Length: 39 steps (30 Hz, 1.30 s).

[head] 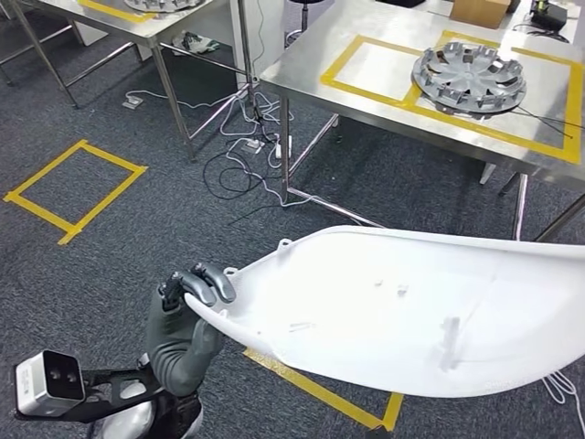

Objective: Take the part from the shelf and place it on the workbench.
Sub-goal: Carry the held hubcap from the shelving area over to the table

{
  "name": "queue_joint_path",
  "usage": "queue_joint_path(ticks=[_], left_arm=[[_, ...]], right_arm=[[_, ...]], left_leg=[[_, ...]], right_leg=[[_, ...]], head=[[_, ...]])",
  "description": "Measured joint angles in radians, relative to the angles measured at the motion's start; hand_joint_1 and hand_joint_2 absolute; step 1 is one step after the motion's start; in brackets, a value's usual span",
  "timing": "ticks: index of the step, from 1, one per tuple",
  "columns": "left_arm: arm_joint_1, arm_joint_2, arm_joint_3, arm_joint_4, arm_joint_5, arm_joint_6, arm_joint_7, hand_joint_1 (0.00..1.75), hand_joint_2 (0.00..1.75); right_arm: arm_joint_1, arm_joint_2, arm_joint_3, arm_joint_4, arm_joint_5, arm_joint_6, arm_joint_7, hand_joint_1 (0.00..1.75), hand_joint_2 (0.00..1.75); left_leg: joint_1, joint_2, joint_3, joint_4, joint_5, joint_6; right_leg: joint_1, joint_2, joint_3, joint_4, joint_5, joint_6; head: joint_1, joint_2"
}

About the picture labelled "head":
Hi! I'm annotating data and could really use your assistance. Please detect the black coiled cable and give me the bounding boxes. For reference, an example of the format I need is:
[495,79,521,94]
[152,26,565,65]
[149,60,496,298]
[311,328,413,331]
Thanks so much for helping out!
[511,23,571,45]

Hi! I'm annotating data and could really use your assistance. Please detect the black floor cable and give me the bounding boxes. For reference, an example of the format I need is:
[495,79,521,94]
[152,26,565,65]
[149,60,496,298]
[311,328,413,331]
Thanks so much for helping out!
[203,130,293,227]

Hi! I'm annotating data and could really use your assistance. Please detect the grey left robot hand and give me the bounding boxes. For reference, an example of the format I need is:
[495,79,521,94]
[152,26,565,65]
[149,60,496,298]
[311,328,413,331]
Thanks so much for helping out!
[145,262,237,398]

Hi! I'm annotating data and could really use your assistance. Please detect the black charger device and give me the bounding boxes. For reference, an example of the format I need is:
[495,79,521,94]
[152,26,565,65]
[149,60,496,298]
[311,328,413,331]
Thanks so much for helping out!
[530,0,569,33]

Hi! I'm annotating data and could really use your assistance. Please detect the silver wheel hubcap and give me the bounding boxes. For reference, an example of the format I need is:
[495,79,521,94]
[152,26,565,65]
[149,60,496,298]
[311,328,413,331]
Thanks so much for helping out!
[411,40,528,116]
[123,0,205,14]

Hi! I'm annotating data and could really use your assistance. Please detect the long white floor cable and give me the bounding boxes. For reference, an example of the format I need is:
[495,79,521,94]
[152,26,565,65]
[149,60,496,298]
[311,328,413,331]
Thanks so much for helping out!
[225,151,585,439]

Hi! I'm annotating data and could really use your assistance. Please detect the white desk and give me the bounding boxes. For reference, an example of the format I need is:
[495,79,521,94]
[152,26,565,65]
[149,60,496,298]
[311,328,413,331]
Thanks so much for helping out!
[411,0,582,45]

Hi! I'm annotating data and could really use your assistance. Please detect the black swivel stool chrome base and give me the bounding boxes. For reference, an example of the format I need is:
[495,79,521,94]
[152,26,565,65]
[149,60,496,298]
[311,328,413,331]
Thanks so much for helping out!
[283,0,321,48]

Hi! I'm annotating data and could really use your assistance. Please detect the open brown cardboard box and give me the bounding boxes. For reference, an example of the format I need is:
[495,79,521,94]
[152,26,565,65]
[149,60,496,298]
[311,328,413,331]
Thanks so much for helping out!
[450,0,511,30]

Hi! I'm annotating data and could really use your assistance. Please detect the white cabinet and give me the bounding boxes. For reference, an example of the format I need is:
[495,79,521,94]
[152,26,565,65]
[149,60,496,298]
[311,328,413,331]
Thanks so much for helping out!
[228,0,288,83]

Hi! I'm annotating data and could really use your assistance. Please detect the black cabinet cable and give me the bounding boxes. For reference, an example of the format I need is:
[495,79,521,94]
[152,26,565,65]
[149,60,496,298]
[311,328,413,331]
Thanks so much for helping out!
[250,0,267,70]

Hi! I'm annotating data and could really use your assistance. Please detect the thin black wire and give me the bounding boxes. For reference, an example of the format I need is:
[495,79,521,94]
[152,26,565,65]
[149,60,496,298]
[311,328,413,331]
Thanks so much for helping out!
[510,105,585,141]

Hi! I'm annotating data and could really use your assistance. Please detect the white green cloth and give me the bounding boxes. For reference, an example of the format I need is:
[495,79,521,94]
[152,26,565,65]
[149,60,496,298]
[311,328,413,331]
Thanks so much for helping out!
[173,31,222,56]

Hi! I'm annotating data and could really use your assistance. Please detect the steel workbench table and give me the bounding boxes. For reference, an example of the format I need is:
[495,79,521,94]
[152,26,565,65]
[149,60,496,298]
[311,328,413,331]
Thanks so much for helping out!
[0,0,256,164]
[259,0,585,243]

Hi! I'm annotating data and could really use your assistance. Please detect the white plastic shell part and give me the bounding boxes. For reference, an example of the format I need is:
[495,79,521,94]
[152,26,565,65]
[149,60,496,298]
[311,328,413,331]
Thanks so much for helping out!
[183,225,585,400]

